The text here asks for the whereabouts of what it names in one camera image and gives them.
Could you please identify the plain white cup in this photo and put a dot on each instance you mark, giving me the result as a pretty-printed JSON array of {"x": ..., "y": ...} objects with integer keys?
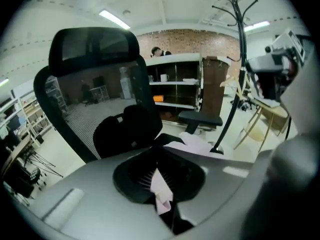
[{"x": 164, "y": 77}]

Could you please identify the white folded cloth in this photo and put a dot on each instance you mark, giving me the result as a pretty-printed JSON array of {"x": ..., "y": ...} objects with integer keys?
[{"x": 190, "y": 80}]

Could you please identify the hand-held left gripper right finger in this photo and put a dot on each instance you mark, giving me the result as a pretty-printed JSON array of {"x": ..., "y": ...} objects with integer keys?
[{"x": 220, "y": 181}]

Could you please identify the wooden desk with black legs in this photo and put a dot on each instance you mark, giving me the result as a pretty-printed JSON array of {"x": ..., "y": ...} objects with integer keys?
[{"x": 15, "y": 151}]

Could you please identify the pink robe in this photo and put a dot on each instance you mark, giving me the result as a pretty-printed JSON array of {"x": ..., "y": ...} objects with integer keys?
[{"x": 195, "y": 145}]

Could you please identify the black monitor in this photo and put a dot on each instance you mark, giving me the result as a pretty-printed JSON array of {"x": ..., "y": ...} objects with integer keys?
[{"x": 98, "y": 81}]

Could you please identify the white shelving rack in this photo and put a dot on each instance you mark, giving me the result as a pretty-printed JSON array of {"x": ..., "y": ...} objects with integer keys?
[{"x": 35, "y": 111}]

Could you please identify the orange box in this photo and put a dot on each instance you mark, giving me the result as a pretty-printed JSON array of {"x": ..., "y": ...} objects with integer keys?
[{"x": 158, "y": 98}]

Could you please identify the metal shelf cart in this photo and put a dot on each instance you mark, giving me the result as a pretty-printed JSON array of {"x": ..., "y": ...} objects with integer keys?
[{"x": 172, "y": 59}]

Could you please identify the black coat rack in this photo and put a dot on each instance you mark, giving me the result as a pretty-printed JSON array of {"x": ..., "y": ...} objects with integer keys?
[{"x": 242, "y": 46}]

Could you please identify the black mesh office chair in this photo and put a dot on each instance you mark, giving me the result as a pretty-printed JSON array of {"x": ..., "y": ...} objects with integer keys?
[{"x": 125, "y": 131}]

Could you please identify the round wooden table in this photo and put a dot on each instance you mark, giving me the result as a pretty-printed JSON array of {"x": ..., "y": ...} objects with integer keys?
[{"x": 272, "y": 109}]

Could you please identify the grey service cart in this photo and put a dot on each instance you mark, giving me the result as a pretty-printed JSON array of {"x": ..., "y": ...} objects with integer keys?
[{"x": 215, "y": 84}]

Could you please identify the white water dispenser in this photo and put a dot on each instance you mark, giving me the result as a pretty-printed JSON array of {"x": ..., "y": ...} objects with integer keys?
[{"x": 125, "y": 89}]

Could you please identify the small white desk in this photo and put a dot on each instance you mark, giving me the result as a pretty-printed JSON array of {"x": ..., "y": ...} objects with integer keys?
[{"x": 100, "y": 89}]

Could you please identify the ceiling light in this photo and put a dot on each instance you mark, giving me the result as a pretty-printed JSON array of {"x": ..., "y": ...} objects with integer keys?
[
  {"x": 3, "y": 82},
  {"x": 113, "y": 19},
  {"x": 257, "y": 25}
]

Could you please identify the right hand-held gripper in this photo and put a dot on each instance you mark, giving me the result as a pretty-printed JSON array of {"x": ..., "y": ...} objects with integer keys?
[{"x": 293, "y": 49}]

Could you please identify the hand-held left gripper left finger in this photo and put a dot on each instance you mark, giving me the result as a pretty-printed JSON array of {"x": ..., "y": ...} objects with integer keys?
[{"x": 100, "y": 196}]

